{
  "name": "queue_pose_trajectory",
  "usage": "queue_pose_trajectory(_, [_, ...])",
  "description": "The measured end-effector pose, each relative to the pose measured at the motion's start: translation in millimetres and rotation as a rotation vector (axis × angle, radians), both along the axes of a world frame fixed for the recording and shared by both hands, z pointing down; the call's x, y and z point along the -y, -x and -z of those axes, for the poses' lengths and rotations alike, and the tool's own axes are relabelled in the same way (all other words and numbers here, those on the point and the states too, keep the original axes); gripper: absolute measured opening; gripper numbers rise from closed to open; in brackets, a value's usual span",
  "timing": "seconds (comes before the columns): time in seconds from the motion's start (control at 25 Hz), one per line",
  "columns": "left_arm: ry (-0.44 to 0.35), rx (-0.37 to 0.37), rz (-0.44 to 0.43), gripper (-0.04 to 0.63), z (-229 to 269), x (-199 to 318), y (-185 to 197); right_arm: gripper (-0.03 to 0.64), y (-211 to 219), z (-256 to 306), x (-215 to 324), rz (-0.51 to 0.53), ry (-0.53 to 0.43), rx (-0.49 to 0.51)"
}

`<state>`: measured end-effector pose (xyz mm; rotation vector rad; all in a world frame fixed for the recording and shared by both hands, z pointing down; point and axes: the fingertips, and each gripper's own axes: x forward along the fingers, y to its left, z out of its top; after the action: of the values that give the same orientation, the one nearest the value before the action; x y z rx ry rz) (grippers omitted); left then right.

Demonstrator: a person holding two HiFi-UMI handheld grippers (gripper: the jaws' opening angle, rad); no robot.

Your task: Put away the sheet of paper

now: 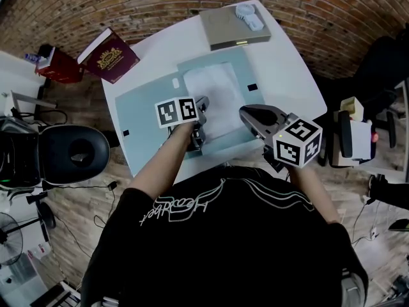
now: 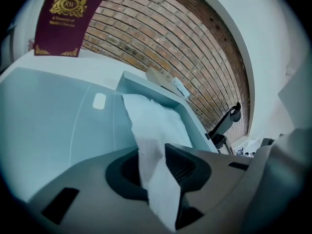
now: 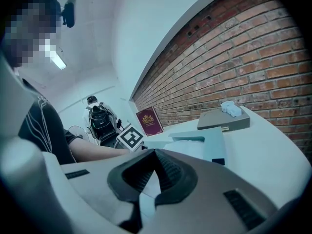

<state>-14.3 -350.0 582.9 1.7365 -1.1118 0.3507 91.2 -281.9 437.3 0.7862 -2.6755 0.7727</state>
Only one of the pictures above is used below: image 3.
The electric fan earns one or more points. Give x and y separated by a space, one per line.
78 131

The light blue tray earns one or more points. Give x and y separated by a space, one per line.
214 142

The ceiling tube light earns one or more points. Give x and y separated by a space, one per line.
58 61

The maroon hardcover book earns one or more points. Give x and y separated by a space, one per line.
150 122

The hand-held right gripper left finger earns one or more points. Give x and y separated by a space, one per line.
97 179

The white table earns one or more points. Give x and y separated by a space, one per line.
256 150

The flat grey box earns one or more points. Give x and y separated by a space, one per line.
224 123

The person's left forearm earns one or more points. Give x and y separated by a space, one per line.
97 150

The black head-mounted camera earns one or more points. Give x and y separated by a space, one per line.
69 11

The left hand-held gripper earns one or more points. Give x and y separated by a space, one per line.
130 136

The person's black printed t-shirt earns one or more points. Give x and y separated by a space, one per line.
41 125

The small white plastic model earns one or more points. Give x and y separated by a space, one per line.
231 109

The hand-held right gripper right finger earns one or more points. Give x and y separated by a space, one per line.
207 196

